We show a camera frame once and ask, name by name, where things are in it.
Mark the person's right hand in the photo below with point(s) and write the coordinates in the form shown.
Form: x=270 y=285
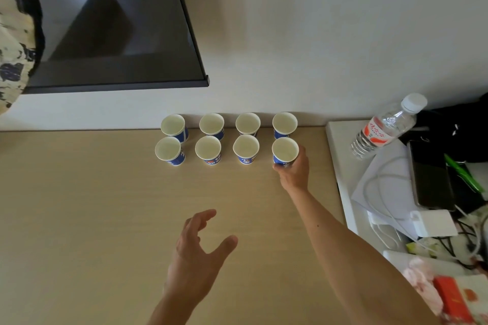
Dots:
x=295 y=178

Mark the cream dark patterned cloth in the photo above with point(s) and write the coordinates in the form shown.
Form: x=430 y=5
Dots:
x=15 y=12

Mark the pink crumpled wrapper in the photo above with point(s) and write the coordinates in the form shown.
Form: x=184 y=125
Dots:
x=421 y=279

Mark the white paper sheet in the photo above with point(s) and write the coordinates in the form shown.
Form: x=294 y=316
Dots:
x=385 y=191

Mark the white side cabinet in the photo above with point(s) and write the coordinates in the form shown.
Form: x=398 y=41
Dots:
x=341 y=161

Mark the black bag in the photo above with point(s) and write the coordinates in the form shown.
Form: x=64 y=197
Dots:
x=457 y=126

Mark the black wall-mounted screen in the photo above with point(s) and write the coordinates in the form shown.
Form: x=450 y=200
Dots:
x=122 y=24

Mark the person's right thumb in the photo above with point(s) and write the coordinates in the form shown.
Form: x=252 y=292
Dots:
x=280 y=168

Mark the blue paper drinking cup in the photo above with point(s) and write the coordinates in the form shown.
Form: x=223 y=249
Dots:
x=285 y=150

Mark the clear plastic water bottle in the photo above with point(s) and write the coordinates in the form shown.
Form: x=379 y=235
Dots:
x=383 y=128

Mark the person's left forearm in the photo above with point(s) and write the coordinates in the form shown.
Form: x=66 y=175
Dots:
x=177 y=313

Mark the green pen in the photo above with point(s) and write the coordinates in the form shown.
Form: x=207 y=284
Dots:
x=463 y=174

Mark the black smartphone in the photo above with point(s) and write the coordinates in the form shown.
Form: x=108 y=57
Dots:
x=430 y=176

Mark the red box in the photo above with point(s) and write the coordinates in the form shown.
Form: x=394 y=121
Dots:
x=453 y=300

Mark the white charger block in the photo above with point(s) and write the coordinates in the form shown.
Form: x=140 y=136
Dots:
x=434 y=222

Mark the person's right forearm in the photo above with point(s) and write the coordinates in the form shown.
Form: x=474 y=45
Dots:
x=343 y=244

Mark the person's left hand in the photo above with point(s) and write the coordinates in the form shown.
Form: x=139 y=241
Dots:
x=190 y=267

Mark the person's left thumb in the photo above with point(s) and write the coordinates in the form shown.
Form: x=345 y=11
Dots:
x=223 y=247

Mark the rows of blue paper cups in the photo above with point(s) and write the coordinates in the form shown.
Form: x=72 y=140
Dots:
x=207 y=147

